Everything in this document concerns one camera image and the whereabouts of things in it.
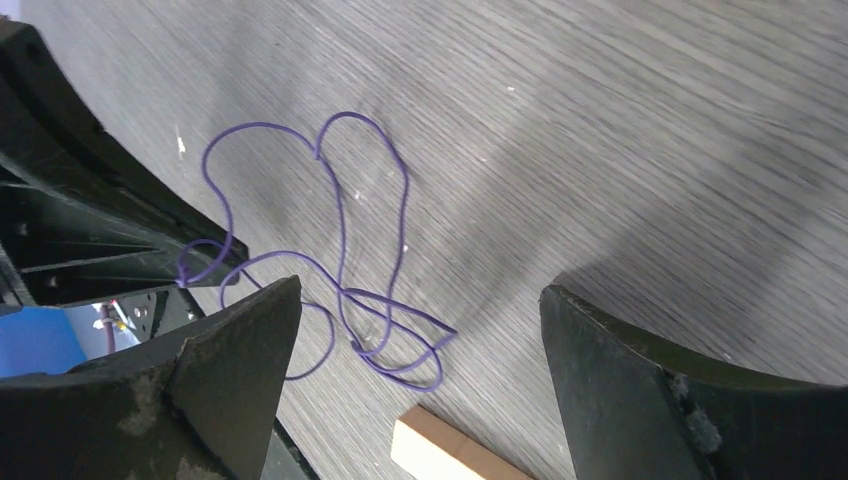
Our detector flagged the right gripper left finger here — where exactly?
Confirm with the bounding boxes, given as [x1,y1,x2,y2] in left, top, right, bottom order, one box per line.
[1,276,302,479]

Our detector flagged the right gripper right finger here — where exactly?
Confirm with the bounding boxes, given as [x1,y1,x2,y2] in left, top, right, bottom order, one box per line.
[539,285,847,479]

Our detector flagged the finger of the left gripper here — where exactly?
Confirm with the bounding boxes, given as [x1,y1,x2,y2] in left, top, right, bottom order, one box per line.
[1,20,248,307]

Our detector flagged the wooden block near centre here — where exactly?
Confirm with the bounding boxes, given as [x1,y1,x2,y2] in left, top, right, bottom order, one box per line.
[390,406,531,480]

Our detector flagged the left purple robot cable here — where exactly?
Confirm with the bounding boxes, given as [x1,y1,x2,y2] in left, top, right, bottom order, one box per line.
[99,303,121,356]

